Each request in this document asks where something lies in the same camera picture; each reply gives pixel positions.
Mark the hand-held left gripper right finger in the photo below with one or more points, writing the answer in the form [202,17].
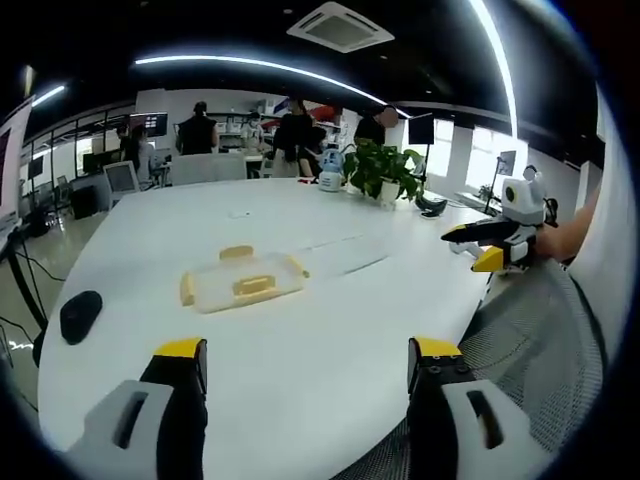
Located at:
[465,435]

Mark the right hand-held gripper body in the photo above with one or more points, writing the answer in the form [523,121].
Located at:
[525,207]

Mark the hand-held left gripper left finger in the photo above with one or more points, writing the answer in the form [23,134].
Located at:
[125,430]

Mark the tan plastic buckle part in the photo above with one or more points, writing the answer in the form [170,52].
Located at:
[252,286]
[188,289]
[236,252]

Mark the person's right hand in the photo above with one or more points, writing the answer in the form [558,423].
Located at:
[550,245]

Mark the small potted plant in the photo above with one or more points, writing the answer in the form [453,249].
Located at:
[485,191]

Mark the black curved headset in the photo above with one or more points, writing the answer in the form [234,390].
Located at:
[431,206]

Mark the grey mesh office chair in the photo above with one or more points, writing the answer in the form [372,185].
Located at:
[525,325]

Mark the person's white shirt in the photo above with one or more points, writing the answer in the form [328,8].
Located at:
[607,225]

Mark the green potted plant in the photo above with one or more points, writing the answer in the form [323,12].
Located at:
[380,167]

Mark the black panel on stand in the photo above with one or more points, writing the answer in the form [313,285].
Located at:
[420,129]

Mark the black computer mouse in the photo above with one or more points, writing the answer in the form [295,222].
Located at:
[80,315]

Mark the long ceiling light strip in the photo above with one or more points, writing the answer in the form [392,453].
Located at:
[500,65]
[260,62]

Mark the clear plastic tray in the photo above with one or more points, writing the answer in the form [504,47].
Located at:
[215,290]

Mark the black box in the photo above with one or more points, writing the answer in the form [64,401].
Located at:
[90,201]

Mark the ceiling air conditioner unit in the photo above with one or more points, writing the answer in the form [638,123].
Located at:
[341,26]

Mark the white chair back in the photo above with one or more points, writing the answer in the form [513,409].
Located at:
[121,177]

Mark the white board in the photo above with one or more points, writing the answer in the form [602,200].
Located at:
[12,160]

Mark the short ceiling light strip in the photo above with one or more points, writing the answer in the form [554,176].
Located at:
[49,95]

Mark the wall screen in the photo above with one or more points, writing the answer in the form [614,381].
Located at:
[149,125]

